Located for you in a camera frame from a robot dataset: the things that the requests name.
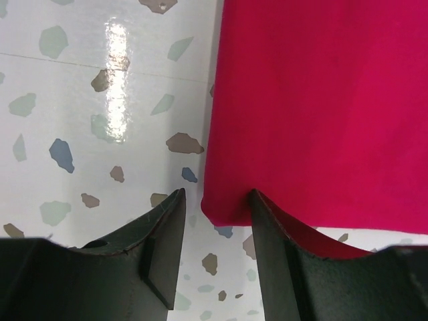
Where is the bright pink-red t-shirt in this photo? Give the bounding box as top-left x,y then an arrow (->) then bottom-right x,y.
200,0 -> 428,260

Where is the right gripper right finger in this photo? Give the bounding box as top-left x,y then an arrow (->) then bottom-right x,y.
248,190 -> 427,320

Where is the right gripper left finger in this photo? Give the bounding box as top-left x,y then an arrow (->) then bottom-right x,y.
1,189 -> 186,320

